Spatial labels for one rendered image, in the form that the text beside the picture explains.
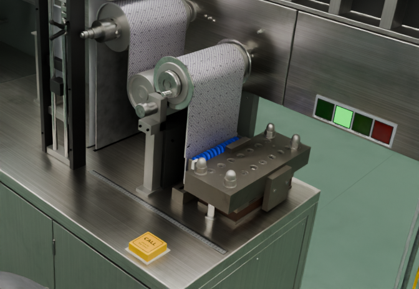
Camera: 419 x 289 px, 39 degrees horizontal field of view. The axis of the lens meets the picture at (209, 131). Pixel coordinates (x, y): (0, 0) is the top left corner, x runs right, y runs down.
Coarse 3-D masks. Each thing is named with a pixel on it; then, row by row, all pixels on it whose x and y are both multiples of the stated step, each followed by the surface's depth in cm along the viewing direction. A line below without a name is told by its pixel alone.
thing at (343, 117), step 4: (336, 108) 167; (340, 108) 166; (336, 112) 167; (340, 112) 166; (344, 112) 166; (348, 112) 165; (336, 116) 168; (340, 116) 167; (344, 116) 166; (348, 116) 165; (336, 120) 168; (340, 120) 167; (344, 120) 166; (348, 120) 166; (340, 124) 168; (344, 124) 167; (348, 124) 166
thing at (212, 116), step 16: (240, 80) 174; (208, 96) 164; (224, 96) 171; (240, 96) 177; (192, 112) 161; (208, 112) 167; (224, 112) 174; (192, 128) 164; (208, 128) 170; (224, 128) 177; (192, 144) 167; (208, 144) 173
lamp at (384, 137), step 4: (376, 124) 160; (380, 124) 159; (384, 124) 159; (376, 128) 161; (380, 128) 160; (384, 128) 159; (388, 128) 158; (376, 132) 161; (380, 132) 160; (384, 132) 159; (388, 132) 158; (372, 136) 162; (376, 136) 161; (380, 136) 160; (384, 136) 160; (388, 136) 159; (384, 140) 160; (388, 140) 159
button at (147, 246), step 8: (136, 240) 151; (144, 240) 151; (152, 240) 151; (160, 240) 152; (128, 248) 151; (136, 248) 148; (144, 248) 148; (152, 248) 148; (160, 248) 149; (144, 256) 147; (152, 256) 148
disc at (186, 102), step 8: (168, 56) 158; (160, 64) 161; (176, 64) 157; (184, 64) 155; (184, 72) 156; (192, 80) 155; (192, 88) 156; (176, 96) 161; (192, 96) 157; (168, 104) 164; (176, 104) 162; (184, 104) 160
